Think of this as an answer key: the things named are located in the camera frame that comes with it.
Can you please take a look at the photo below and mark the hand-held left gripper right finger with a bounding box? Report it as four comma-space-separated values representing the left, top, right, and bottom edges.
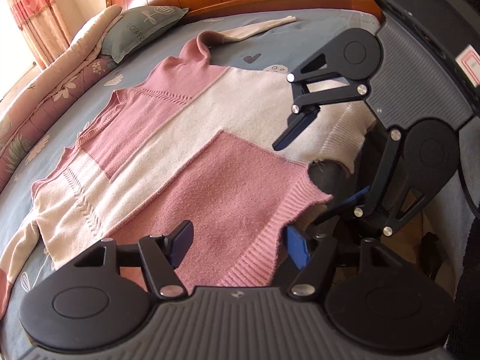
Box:
284, 226, 397, 301

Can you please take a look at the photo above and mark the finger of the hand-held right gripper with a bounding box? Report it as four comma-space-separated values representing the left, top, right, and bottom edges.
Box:
272, 40, 371, 152
319, 129, 426, 238

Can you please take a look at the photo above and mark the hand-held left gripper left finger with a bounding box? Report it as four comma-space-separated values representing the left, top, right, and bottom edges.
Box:
75, 220, 194, 301

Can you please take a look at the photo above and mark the pink and white knit sweater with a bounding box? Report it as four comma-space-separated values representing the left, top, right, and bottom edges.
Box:
0, 15, 377, 319

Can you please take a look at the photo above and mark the person's right forearm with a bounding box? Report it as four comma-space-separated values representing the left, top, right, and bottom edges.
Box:
448, 195, 480, 360

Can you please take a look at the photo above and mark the grey green printed pillow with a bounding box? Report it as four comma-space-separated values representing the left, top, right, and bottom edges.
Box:
100, 5, 189, 64

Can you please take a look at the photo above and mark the folded pink floral quilt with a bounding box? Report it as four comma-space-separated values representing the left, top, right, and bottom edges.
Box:
0, 5, 124, 192

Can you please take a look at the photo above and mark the pink patterned curtain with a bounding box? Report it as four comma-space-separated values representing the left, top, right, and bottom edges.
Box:
0, 0, 76, 70

